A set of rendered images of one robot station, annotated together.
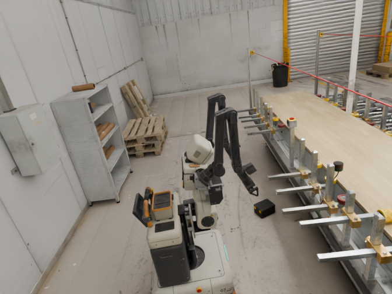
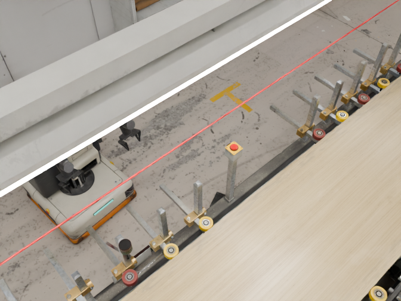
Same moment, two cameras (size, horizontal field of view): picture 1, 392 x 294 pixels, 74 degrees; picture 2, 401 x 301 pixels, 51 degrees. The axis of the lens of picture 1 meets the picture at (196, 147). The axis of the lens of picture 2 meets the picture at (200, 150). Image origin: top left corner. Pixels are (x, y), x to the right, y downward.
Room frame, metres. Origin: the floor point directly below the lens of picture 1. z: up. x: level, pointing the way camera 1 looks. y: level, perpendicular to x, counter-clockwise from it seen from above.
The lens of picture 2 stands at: (1.08, -1.79, 2.98)
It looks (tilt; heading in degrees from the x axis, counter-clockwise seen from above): 51 degrees down; 45
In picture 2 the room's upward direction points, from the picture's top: straight up
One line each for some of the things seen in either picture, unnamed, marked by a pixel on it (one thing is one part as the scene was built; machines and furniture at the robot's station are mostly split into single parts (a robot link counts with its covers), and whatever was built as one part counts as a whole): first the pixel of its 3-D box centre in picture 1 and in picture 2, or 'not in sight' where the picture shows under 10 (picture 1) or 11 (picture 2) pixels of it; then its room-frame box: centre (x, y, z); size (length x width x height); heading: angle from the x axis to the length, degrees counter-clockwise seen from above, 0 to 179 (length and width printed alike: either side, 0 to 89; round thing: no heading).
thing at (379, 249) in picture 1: (377, 249); not in sight; (0.93, -0.83, 0.95); 0.14 x 0.06 x 0.05; 176
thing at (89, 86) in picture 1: (83, 87); not in sight; (3.72, 1.41, 1.59); 0.30 x 0.08 x 0.08; 86
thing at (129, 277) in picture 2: (343, 203); (130, 280); (1.41, -0.94, 0.85); 0.08 x 0.08 x 0.11
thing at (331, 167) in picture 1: (328, 193); (126, 258); (1.45, -0.86, 0.92); 0.04 x 0.04 x 0.48; 86
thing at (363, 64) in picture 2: (261, 112); (354, 87); (3.45, -0.99, 0.90); 0.04 x 0.04 x 0.48; 86
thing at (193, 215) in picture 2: (302, 172); (195, 215); (1.93, -0.89, 0.81); 0.14 x 0.06 x 0.05; 176
